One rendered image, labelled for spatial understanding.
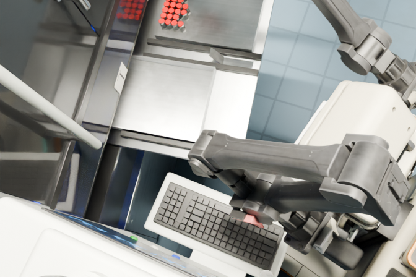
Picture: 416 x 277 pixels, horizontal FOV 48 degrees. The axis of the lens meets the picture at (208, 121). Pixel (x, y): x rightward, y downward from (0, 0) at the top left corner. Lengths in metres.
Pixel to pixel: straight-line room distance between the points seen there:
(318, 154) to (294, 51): 1.83
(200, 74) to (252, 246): 0.58
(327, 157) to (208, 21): 1.00
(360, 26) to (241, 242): 0.74
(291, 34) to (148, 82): 1.20
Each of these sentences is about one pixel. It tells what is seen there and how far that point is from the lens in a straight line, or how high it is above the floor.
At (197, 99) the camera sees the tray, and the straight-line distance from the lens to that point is 1.56.
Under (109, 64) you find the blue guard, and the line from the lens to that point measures 1.40.
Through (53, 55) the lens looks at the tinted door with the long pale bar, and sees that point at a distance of 1.14.
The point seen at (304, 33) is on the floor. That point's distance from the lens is 2.64.
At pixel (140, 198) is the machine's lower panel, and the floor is 0.51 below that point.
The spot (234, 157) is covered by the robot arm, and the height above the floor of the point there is 1.45.
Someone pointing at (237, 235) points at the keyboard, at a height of 0.82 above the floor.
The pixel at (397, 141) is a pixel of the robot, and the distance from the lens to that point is 1.06.
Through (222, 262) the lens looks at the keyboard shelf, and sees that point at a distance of 1.53.
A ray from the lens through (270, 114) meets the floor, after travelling 2.45.
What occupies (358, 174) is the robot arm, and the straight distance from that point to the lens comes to 0.72.
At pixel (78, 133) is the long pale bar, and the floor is 1.32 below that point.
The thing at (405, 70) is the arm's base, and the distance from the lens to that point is 1.22.
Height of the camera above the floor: 2.32
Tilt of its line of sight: 70 degrees down
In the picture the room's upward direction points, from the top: 24 degrees counter-clockwise
